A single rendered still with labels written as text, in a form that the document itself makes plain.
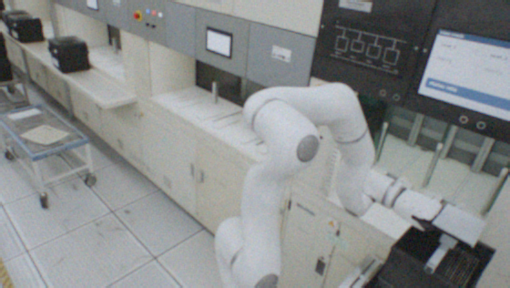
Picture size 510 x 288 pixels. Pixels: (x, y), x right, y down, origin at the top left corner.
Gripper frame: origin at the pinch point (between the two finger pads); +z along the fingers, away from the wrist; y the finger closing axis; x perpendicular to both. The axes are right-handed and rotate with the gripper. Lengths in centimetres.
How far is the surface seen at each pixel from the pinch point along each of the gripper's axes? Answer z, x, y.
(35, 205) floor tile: -244, -126, 56
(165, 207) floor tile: -180, -125, -21
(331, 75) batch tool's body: -62, 19, -28
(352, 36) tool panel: -56, 35, -28
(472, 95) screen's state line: -13.4, 26.5, -29.5
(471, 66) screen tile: -16.5, 34.5, -29.3
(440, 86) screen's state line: -22.7, 26.4, -29.2
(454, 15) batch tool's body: -26, 48, -29
